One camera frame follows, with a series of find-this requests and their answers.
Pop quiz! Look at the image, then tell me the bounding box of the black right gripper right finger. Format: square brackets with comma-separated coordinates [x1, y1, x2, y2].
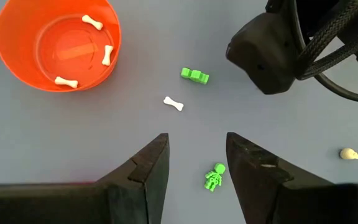
[225, 131, 358, 224]

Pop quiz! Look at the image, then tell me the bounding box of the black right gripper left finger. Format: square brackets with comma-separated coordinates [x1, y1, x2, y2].
[0, 133, 171, 224]

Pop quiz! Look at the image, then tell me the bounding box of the white plastic bone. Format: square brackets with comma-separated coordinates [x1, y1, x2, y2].
[53, 76, 79, 90]
[101, 44, 114, 67]
[81, 14, 104, 31]
[162, 95, 185, 112]

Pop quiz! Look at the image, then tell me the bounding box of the beige plastic skull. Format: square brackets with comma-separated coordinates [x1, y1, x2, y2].
[339, 147, 358, 161]

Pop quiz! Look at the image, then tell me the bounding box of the green plastic skeleton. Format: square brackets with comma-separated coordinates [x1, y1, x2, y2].
[203, 162, 227, 192]
[180, 67, 210, 85]

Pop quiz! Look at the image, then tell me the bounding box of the orange round plastic bowl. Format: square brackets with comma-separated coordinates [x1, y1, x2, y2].
[0, 0, 122, 93]

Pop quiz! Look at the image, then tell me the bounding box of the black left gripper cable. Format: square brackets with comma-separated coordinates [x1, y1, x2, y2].
[290, 0, 358, 105]

